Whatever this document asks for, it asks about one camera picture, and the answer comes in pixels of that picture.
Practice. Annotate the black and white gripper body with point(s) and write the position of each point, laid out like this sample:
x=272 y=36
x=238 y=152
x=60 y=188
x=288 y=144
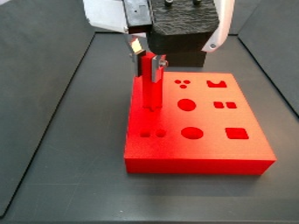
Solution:
x=178 y=26

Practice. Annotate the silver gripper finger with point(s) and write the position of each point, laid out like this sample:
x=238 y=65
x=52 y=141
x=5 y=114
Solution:
x=136 y=52
x=159 y=64

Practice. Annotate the dark grey curved holder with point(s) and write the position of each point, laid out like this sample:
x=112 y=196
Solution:
x=186 y=59

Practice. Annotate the red shape sorter block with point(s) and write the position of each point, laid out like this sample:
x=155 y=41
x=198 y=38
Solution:
x=203 y=133

